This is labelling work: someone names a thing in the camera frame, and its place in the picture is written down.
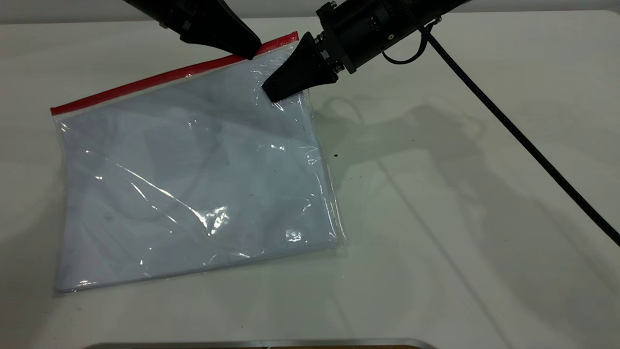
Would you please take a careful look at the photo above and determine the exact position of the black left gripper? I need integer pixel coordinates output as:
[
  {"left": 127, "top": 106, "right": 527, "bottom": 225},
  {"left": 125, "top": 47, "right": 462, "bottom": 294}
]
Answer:
[{"left": 124, "top": 0, "right": 262, "bottom": 60}]

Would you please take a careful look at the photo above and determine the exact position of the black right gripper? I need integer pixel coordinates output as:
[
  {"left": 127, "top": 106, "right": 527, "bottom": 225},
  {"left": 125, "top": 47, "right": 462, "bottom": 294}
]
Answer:
[{"left": 262, "top": 0, "right": 427, "bottom": 102}]

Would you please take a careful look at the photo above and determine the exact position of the clear plastic zip bag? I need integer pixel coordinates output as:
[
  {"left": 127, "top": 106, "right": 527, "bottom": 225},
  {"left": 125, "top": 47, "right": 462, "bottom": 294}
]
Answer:
[{"left": 50, "top": 32, "right": 348, "bottom": 295}]

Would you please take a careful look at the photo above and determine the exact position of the black braided cable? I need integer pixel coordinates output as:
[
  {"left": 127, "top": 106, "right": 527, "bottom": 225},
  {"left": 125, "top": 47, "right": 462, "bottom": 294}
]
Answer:
[{"left": 382, "top": 22, "right": 620, "bottom": 247}]

